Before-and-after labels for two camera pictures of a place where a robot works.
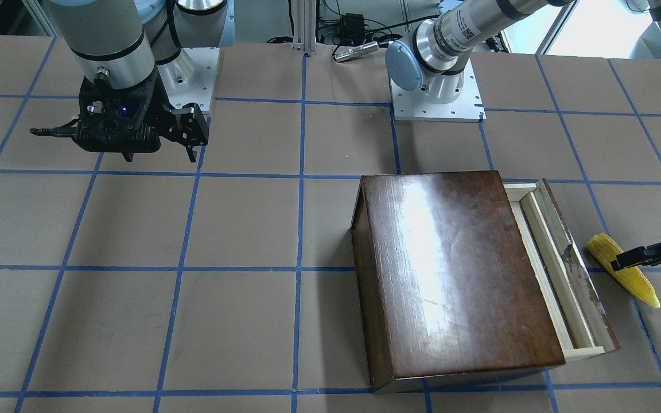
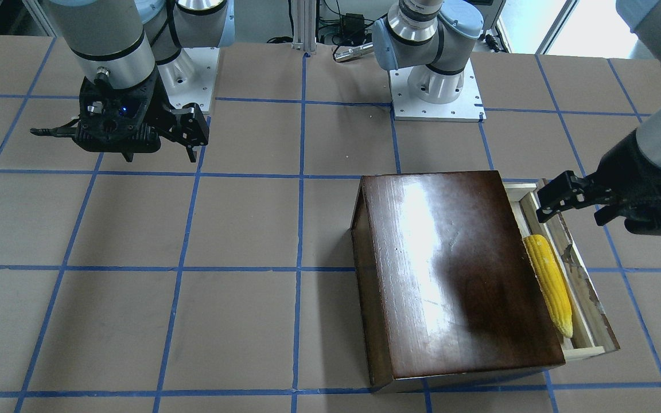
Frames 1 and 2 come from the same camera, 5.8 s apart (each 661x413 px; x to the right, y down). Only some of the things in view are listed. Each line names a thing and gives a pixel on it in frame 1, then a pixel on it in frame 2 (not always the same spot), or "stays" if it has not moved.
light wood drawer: [578, 311] stays
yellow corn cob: [604, 249] -> [551, 281]
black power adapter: [352, 29] stays
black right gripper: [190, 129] stays
